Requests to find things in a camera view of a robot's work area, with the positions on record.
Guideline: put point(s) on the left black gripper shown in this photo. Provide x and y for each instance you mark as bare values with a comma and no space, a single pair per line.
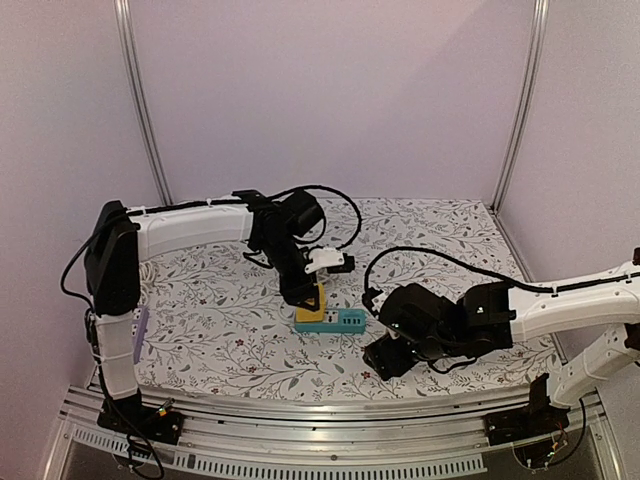
292,288

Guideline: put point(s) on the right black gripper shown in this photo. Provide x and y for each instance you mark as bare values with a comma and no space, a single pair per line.
384,359

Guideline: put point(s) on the yellow cube socket adapter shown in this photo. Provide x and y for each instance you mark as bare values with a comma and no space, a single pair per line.
305,315

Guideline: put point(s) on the teal power strip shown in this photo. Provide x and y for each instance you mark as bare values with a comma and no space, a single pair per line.
336,321

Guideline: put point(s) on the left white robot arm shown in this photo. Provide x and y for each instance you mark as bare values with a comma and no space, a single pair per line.
274,226

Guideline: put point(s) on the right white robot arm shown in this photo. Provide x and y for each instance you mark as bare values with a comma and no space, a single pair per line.
422,326

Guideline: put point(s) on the floral tablecloth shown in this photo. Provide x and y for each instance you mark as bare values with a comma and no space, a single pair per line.
212,323

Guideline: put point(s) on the purple power strip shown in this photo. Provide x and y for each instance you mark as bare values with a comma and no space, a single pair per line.
139,328

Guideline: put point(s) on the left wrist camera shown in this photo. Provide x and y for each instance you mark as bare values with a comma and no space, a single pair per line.
329,259

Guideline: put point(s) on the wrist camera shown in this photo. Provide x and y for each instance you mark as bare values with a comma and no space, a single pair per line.
329,259
373,300

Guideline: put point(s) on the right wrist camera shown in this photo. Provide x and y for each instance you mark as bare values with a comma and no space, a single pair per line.
373,300

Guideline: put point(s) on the aluminium front rail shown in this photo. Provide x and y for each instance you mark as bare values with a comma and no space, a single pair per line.
435,437

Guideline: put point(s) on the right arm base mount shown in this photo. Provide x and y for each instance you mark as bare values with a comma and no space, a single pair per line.
537,417

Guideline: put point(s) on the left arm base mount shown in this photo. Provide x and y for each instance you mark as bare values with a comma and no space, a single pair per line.
134,418

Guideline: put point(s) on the left aluminium post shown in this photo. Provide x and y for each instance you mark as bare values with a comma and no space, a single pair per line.
124,22

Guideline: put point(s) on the aluminium post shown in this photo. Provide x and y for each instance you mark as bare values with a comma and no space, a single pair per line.
518,129
124,22

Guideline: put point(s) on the right aluminium post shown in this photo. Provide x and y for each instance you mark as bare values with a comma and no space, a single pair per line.
518,129

